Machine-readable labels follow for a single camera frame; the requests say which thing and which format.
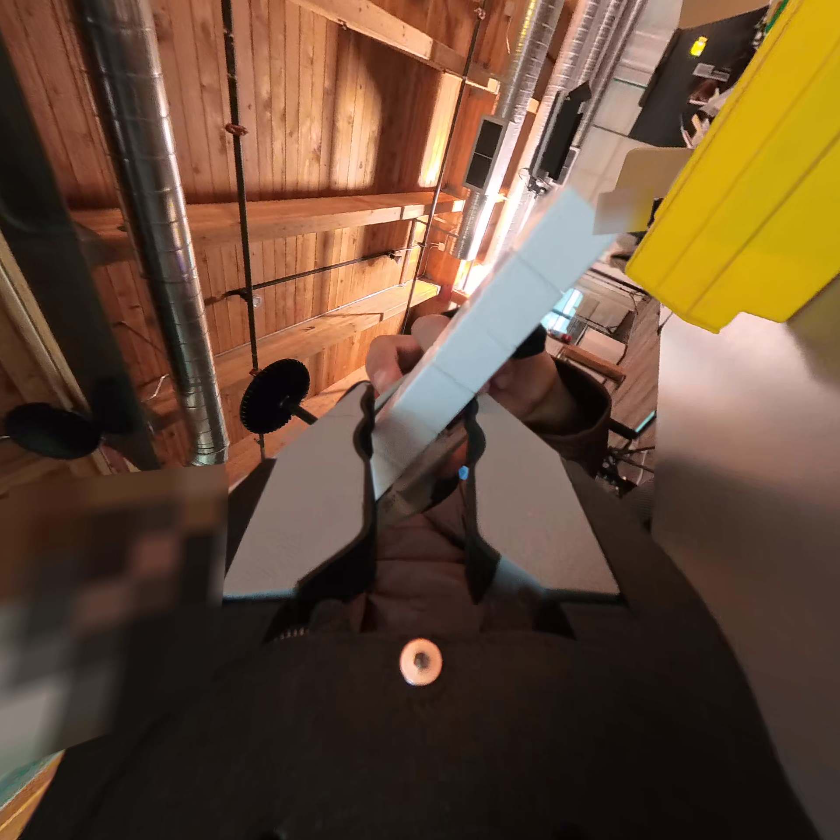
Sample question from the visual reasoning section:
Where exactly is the black toothed round fixture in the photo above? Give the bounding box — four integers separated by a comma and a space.
239, 357, 311, 434

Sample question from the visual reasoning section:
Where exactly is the ribbed silver duct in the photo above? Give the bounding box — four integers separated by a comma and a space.
453, 0, 567, 260
545, 0, 651, 198

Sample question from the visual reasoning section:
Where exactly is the grey duct vent grille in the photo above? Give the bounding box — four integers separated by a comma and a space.
462, 117, 508, 191

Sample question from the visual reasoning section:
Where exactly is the large smooth silver duct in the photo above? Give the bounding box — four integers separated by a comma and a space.
82, 0, 231, 467

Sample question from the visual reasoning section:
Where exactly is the white segmented bar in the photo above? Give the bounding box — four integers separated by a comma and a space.
369, 187, 619, 526

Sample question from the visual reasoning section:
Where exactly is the thin black ceiling pipe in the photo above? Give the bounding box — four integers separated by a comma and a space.
220, 0, 263, 378

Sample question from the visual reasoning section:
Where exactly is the black hanging monitor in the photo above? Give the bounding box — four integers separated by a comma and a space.
530, 82, 592, 185

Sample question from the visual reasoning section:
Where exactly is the black round ceiling fixture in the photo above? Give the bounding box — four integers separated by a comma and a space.
5, 402, 102, 460

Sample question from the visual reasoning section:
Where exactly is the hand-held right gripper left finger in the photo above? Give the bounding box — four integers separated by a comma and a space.
223, 381, 378, 601

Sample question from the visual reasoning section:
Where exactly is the yellow plastic bin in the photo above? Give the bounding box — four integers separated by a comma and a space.
625, 0, 840, 332

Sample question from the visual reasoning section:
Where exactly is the person's brown jacket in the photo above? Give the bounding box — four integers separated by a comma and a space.
360, 489, 490, 634

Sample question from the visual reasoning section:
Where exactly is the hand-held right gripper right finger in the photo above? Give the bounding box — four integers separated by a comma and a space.
462, 394, 622, 605

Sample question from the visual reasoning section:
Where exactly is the person's left hand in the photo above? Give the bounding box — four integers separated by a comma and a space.
364, 314, 573, 437

